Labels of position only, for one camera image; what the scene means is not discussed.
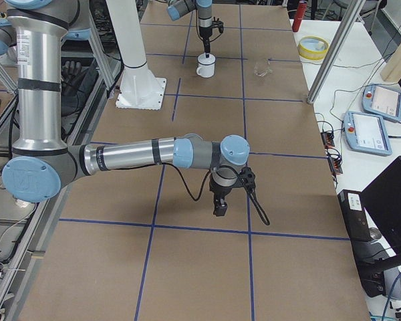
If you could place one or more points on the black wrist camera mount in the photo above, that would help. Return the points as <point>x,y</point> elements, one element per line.
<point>247,177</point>

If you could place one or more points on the black monitor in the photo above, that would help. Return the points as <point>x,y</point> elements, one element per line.
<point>382,200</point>

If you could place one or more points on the lower teach pendant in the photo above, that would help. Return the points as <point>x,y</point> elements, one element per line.
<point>366,133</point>

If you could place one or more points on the upper teach pendant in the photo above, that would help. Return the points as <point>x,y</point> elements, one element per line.
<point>383,101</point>

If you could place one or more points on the lower orange black connector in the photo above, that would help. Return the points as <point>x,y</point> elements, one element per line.
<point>335,166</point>

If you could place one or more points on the teach pendant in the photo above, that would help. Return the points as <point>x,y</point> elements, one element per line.
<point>366,133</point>
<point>383,101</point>

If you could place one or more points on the white enamel mug blue rim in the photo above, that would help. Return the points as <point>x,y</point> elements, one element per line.
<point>206,65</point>

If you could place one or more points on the red bottle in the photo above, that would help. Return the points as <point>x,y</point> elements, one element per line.
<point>299,14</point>

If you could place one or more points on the yellow tape roll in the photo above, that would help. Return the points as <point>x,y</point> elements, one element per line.
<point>312,47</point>

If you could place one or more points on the aluminium frame post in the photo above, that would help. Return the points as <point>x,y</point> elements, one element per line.
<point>337,42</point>

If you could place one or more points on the wooden beam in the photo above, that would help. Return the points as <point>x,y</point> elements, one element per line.
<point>392,70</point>

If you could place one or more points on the blue tape grid lines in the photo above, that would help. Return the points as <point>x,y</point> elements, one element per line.
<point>144,244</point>

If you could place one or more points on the upper orange black connector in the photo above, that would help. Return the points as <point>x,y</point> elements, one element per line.
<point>327,139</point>

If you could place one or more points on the black computer box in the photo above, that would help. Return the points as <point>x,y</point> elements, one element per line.
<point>354,215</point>

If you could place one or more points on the orange black connector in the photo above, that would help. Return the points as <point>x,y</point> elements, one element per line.
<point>335,166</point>
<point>327,139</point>

